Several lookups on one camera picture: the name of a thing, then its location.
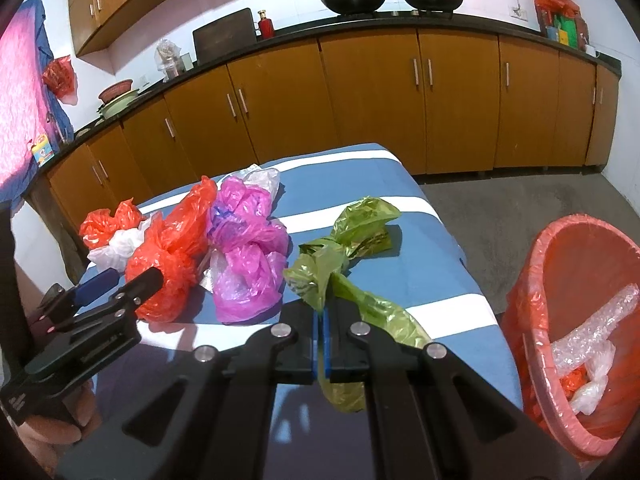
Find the wooden base cabinets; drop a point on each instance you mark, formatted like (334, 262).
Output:
(365, 100)

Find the white mug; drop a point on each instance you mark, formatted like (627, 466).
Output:
(591, 50)

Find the gas stove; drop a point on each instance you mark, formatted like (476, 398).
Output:
(395, 14)

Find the red basin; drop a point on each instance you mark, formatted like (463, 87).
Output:
(116, 91)

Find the black kitchen countertop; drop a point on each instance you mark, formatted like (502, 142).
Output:
(300, 30)

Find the green basin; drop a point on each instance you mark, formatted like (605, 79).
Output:
(122, 106)

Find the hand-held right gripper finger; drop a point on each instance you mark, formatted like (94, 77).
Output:
(316, 350)
(327, 350)

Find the pink plastic bag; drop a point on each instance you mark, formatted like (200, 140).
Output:
(245, 240)

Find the blue striped tablecloth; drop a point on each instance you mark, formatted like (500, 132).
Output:
(400, 270)

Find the dark cutting board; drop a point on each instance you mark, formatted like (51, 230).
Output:
(225, 35)

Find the small glass container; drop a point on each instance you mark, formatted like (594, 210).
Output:
(186, 62)

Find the long white plastic bag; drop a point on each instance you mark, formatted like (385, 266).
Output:
(597, 365)

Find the yellow and blue box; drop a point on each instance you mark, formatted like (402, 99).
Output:
(42, 150)

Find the red bottle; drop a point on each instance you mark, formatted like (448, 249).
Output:
(266, 27)

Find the dark bottle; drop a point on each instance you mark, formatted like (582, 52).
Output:
(582, 35)

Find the small red plastic bag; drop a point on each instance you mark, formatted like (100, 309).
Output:
(107, 222)

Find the large clear bubble wrap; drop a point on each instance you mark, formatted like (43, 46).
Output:
(595, 325)

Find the green package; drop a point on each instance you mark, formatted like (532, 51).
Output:
(566, 30)

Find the person's left hand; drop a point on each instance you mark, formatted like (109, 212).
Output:
(55, 435)

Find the blue cup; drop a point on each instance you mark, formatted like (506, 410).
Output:
(552, 33)

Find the clear plastic wrap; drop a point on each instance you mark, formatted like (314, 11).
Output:
(262, 177)

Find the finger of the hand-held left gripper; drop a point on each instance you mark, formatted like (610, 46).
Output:
(142, 285)
(95, 285)

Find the plastic basket with red liner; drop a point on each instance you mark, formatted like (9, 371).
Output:
(540, 280)

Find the pink curtain with blue border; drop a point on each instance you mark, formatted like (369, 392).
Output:
(25, 100)

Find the yellow-green plastic bag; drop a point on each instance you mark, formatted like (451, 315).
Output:
(360, 220)

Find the white wall socket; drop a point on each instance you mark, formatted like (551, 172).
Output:
(520, 12)

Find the jars in clear bag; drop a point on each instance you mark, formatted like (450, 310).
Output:
(167, 60)

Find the large red plastic bag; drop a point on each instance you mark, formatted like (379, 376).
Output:
(170, 255)

